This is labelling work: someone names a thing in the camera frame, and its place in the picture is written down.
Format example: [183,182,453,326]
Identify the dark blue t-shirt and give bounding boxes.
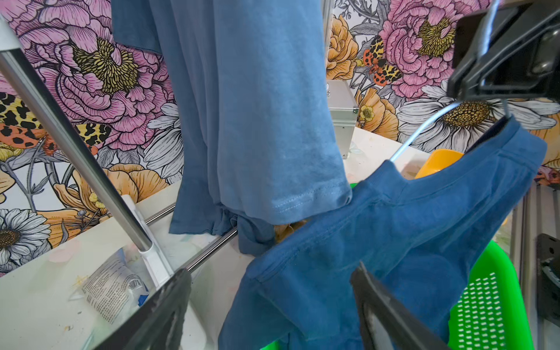
[218,118,547,349]

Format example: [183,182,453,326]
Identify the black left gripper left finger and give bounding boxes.
[96,269,191,350]

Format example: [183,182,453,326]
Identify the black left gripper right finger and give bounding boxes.
[350,263,449,349]

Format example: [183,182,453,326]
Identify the green perforated plastic basket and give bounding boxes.
[254,174,528,349]

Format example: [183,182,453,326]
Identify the silver metal case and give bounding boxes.
[327,80,359,159]

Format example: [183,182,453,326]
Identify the metal clothes rack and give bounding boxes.
[1,20,238,289]

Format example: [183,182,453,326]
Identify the light blue t-shirt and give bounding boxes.
[111,1,351,256]

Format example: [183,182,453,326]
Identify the tan tank top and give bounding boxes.
[274,220,308,244]

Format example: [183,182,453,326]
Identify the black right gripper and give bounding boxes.
[446,1,559,101]

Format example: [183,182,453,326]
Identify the crumpled plastic packet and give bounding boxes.
[81,249,150,325]

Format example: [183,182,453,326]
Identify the yellow plastic tray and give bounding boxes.
[415,150,464,179]

